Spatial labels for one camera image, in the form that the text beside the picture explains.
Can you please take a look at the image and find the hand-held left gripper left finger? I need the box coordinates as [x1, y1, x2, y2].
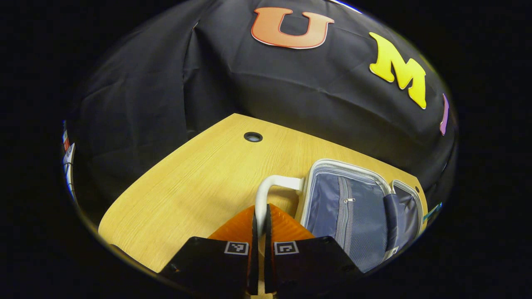
[159, 204, 259, 297]

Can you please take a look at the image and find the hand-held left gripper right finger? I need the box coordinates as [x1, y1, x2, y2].
[264, 203, 363, 296]

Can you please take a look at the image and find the white suitcase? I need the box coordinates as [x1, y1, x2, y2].
[254, 158, 429, 274]

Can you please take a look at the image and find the blue teal tube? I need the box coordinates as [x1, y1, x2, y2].
[424, 202, 443, 221]

